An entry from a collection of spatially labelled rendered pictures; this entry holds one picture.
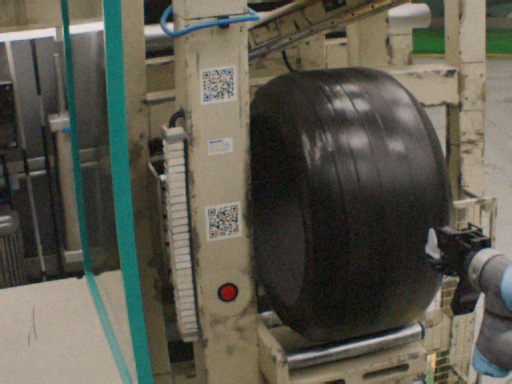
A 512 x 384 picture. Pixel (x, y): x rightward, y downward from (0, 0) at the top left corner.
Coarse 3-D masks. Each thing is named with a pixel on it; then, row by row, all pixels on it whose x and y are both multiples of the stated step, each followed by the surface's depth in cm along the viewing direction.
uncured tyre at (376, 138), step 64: (256, 128) 207; (320, 128) 176; (384, 128) 178; (256, 192) 225; (320, 192) 174; (384, 192) 175; (448, 192) 182; (256, 256) 217; (320, 256) 177; (384, 256) 177; (320, 320) 187; (384, 320) 190
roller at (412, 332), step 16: (368, 336) 202; (384, 336) 202; (400, 336) 203; (416, 336) 205; (288, 352) 196; (304, 352) 197; (320, 352) 197; (336, 352) 198; (352, 352) 200; (368, 352) 202; (288, 368) 196
